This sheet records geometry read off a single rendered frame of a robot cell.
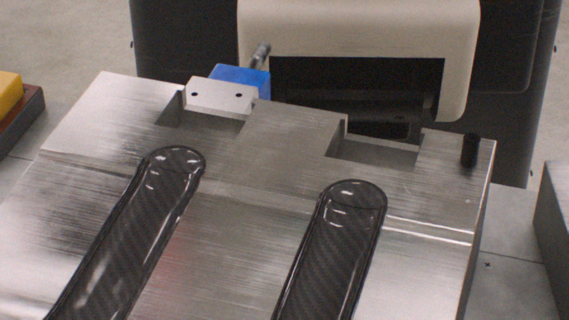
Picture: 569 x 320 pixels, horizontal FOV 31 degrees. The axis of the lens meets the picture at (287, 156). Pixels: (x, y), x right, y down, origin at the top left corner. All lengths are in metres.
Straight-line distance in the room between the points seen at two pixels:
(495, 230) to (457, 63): 0.30
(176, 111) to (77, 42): 1.77
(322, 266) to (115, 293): 0.11
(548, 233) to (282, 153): 0.18
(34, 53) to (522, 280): 1.85
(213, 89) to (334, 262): 0.22
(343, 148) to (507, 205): 0.14
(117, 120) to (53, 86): 1.65
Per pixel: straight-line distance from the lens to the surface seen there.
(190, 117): 0.67
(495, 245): 0.69
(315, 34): 0.94
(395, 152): 0.64
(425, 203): 0.57
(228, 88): 0.72
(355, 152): 0.64
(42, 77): 2.32
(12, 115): 0.78
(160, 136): 0.62
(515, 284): 0.67
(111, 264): 0.56
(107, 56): 2.36
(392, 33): 0.94
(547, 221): 0.67
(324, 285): 0.54
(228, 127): 0.66
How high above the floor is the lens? 1.26
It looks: 39 degrees down
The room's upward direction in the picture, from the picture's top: straight up
